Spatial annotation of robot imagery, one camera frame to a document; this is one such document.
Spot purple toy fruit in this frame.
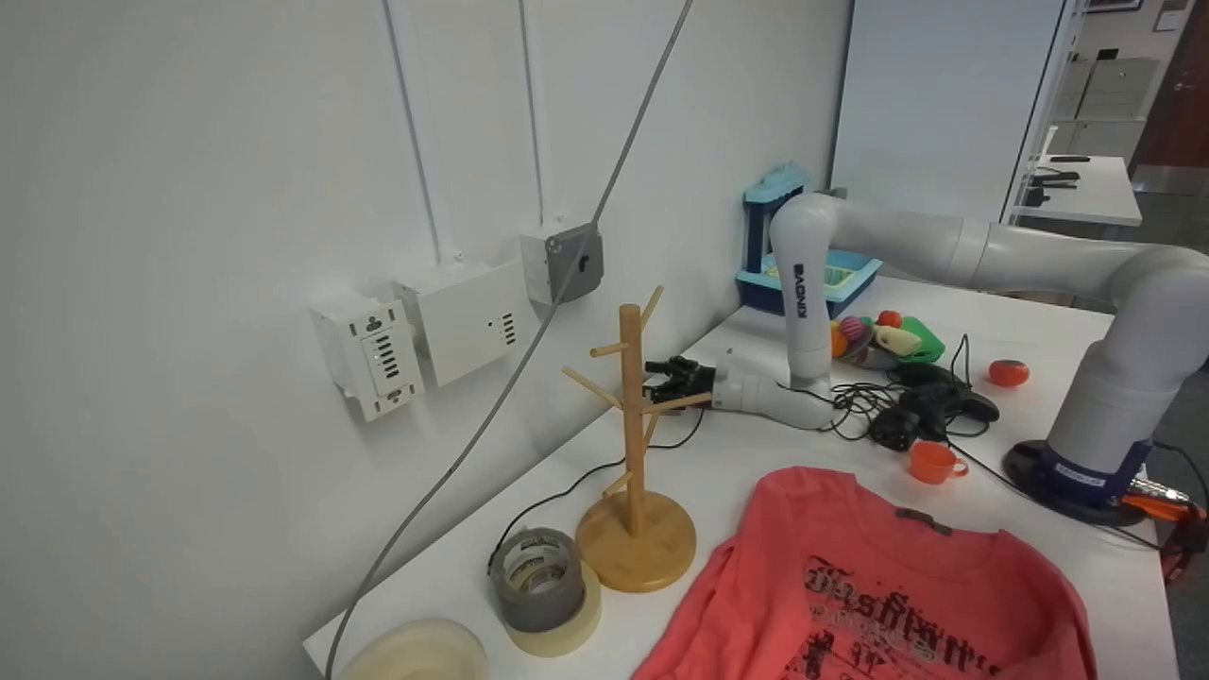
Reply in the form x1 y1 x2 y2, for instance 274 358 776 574
835 314 875 356

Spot wooden mug tree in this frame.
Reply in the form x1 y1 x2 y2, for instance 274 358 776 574
558 284 699 598

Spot white wall box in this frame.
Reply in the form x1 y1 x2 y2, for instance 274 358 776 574
394 259 529 391

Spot white articulated camera stand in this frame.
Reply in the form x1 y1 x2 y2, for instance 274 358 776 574
710 191 1209 488

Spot brown wooden door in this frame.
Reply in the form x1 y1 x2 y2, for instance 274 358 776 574
1128 0 1209 174

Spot small black power adapter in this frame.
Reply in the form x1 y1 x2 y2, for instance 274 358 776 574
864 409 921 453

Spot white wall socket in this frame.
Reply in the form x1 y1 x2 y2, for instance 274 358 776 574
307 284 428 426

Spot coral pink printed t-shirt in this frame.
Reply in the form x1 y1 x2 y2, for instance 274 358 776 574
632 467 1099 680

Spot white background desk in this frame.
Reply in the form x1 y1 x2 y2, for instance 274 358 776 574
1005 148 1147 234

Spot thin black camera cable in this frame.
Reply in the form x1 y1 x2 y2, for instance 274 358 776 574
486 405 710 581

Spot yellow toy fruit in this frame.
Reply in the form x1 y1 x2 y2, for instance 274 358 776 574
871 324 921 358

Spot small orange cup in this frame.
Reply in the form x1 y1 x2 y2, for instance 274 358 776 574
903 440 973 488

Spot green toy bowl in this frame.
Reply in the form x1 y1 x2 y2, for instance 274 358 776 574
864 314 948 371

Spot cream masking tape roll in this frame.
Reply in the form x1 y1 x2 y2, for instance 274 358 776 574
505 571 606 660

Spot orange clamp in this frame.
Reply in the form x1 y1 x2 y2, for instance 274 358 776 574
1117 485 1201 571

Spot black camera on stand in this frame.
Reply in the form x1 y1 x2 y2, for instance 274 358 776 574
638 356 723 409

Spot black game controller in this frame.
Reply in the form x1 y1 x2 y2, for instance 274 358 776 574
885 358 1005 440

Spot red toy tomato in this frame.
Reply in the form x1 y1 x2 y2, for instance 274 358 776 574
982 356 1036 392

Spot gray junction box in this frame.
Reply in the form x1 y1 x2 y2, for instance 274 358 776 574
518 216 608 312

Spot white wall conduit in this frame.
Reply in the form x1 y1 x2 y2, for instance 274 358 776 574
515 0 550 229
378 0 445 264

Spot black item on desk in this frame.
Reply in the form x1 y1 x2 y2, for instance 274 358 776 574
1020 168 1084 212

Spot long gray cable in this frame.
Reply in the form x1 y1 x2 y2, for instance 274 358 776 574
317 0 699 680

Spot cream shallow bowl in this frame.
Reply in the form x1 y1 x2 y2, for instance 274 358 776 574
336 616 491 680

